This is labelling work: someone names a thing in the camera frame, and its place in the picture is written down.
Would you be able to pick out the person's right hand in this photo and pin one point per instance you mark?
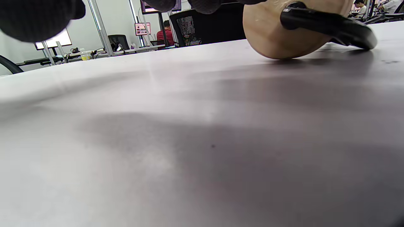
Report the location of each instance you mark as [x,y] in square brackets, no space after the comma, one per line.
[31,19]

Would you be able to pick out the round wooden disc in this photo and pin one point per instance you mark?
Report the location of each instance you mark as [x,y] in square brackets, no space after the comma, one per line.
[268,34]

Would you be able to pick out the bright white board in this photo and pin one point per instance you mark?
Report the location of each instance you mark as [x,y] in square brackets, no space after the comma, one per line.
[60,39]

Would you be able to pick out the black curved tube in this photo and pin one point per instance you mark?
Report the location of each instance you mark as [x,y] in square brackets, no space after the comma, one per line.
[12,65]

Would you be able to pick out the clear bottle yellow liquid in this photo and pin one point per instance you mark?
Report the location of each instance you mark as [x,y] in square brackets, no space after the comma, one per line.
[84,56]

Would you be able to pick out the small black office chair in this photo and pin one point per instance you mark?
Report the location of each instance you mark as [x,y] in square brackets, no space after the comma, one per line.
[118,41]

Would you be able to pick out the small pink display screen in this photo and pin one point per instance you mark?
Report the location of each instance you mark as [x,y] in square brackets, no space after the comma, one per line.
[142,29]

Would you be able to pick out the gray background desk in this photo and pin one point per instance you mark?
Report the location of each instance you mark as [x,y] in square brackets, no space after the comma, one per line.
[142,48]

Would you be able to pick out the black mesh office chair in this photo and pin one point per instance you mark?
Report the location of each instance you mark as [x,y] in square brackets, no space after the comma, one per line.
[221,28]

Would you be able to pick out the silver aluminium frame post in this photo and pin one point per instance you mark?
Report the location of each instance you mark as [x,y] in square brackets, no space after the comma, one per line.
[100,28]
[134,15]

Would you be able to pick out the wall monitor screen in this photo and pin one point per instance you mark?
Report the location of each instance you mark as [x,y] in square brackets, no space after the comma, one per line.
[145,9]

